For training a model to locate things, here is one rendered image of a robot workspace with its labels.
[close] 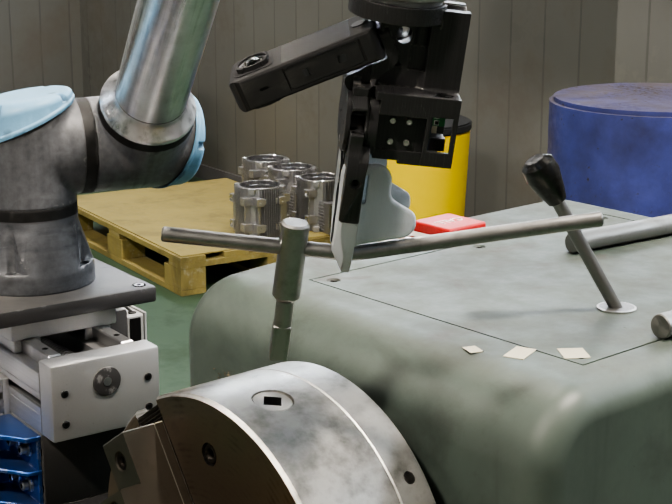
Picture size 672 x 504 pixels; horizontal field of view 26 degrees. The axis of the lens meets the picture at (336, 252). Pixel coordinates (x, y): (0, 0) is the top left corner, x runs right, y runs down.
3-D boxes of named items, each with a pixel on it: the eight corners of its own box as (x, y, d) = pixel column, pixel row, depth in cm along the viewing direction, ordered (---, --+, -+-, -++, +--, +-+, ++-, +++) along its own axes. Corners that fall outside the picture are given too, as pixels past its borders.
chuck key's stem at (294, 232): (263, 362, 114) (281, 225, 109) (263, 349, 116) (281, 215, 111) (291, 365, 114) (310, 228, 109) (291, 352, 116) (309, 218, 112)
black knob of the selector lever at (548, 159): (543, 200, 131) (545, 148, 130) (571, 206, 129) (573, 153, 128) (513, 206, 129) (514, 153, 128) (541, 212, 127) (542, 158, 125)
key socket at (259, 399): (248, 440, 116) (251, 409, 114) (248, 419, 119) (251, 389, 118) (290, 443, 116) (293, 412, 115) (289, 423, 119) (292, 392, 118)
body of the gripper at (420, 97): (450, 179, 106) (476, 16, 101) (332, 168, 105) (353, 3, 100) (437, 145, 113) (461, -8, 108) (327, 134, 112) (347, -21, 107)
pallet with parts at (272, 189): (384, 263, 641) (384, 176, 631) (186, 299, 586) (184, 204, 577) (223, 207, 751) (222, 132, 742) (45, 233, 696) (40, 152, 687)
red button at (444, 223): (448, 229, 167) (448, 212, 167) (486, 238, 163) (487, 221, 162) (410, 237, 164) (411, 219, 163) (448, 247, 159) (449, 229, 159)
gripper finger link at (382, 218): (409, 290, 109) (426, 173, 106) (330, 283, 108) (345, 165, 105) (404, 275, 112) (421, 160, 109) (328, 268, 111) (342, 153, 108)
